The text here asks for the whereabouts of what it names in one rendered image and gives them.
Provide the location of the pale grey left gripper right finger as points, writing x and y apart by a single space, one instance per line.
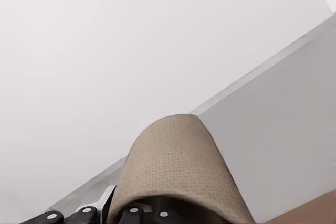
160 214

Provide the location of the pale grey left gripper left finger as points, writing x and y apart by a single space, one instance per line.
84 212

